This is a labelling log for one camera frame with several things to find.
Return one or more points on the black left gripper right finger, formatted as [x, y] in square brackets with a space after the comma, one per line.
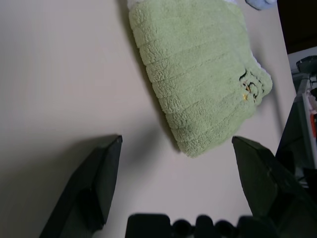
[272, 188]

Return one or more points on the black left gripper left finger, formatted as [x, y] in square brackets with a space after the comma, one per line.
[84, 188]

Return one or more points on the green towel with white trim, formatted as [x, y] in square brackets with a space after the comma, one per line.
[193, 74]

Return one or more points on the folded light blue towel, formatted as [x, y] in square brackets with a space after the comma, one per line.
[260, 3]

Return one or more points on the grey metal cart frame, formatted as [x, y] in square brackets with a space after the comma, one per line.
[305, 111]

